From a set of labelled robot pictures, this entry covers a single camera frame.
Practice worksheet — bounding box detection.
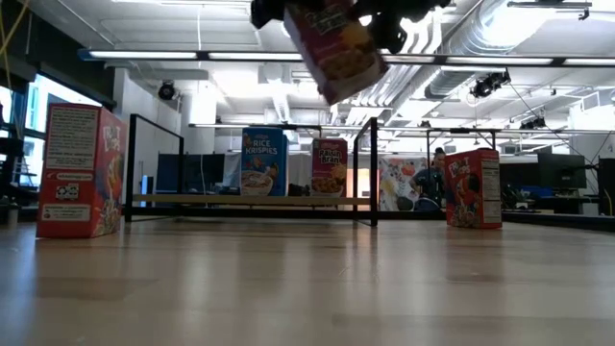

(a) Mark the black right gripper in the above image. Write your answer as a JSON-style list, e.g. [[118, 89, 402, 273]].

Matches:
[[249, 0, 453, 56]]

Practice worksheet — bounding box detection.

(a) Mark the purple Raisin Bran cereal box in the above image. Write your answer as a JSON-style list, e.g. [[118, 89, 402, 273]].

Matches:
[[310, 137, 349, 198], [282, 0, 389, 107]]

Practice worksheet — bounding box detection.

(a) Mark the blue Rice Krispies cereal box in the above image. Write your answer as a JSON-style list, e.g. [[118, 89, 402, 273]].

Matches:
[[239, 126, 290, 198]]

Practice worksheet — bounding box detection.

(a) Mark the red Froot Loops cereal box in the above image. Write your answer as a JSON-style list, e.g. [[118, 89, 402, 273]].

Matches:
[[443, 147, 504, 231], [36, 102, 130, 240]]

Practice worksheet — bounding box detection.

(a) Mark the black ceiling spotlight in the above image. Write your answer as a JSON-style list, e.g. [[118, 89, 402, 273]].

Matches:
[[157, 80, 177, 102]]

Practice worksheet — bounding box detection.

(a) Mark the black overhead light bar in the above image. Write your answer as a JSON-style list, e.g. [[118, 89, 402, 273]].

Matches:
[[78, 47, 615, 68]]

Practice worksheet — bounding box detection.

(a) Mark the colourful printed banner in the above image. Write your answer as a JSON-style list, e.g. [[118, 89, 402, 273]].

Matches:
[[378, 157, 430, 212]]

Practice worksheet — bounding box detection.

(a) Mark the person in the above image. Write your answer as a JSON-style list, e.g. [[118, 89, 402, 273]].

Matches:
[[409, 146, 449, 213]]

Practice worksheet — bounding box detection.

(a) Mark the black ceiling track light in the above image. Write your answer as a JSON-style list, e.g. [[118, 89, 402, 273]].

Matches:
[[506, 0, 593, 21]]

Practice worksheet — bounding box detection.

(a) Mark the black computer monitor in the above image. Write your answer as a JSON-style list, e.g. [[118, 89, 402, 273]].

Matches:
[[536, 152, 588, 190]]

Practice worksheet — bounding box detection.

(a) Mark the black equipment box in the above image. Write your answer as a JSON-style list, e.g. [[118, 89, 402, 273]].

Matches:
[[597, 157, 615, 217]]

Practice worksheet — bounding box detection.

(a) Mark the wooden shelf with black frame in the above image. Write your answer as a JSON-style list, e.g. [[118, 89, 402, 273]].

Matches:
[[123, 112, 380, 228]]

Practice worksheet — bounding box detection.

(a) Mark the silver ceiling duct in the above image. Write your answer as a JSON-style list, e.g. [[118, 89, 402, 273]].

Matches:
[[425, 0, 528, 101]]

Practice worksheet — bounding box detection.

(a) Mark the yellow cable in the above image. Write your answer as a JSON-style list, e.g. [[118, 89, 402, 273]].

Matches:
[[0, 0, 31, 90]]

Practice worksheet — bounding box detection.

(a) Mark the black metal table frame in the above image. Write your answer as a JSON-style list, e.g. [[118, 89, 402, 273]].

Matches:
[[377, 209, 615, 233]]

